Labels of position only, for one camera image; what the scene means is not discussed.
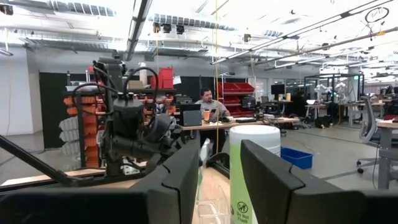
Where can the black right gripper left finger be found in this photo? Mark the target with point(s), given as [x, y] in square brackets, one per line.
[174, 193]

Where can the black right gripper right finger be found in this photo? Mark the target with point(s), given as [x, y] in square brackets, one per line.
[280, 193]

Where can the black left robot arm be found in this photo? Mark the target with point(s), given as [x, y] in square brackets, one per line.
[127, 121]

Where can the blue plastic bin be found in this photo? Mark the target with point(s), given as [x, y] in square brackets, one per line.
[297, 158]

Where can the green wipes canister white lid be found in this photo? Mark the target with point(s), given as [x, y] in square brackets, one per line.
[258, 132]

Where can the black laptop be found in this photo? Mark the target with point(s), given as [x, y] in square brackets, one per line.
[191, 116]

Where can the black bag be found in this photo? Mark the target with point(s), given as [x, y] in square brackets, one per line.
[322, 122]

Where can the orange cup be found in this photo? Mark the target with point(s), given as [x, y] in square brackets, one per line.
[206, 115]

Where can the person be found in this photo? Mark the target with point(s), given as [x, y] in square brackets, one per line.
[211, 105]

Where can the yellow container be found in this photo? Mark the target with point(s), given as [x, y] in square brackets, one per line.
[288, 97]

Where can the black monitor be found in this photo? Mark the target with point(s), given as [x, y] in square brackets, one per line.
[277, 89]

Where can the orange bin rack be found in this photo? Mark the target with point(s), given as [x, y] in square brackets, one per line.
[90, 130]

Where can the grey office chair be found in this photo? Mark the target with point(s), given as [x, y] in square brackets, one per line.
[368, 124]

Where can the red bin shelf rack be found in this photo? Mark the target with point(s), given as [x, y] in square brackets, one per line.
[236, 88]

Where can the grey-legged wooden desk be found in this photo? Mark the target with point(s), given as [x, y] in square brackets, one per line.
[385, 149]

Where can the red box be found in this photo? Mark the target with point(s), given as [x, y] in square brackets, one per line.
[164, 77]

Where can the white roll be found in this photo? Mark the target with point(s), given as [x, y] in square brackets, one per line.
[143, 74]

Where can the black partition panel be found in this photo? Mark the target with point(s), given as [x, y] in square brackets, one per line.
[51, 109]

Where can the black frame robot cell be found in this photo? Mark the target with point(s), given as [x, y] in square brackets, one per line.
[332, 90]

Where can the black table frame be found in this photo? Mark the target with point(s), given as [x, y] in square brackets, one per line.
[31, 160]

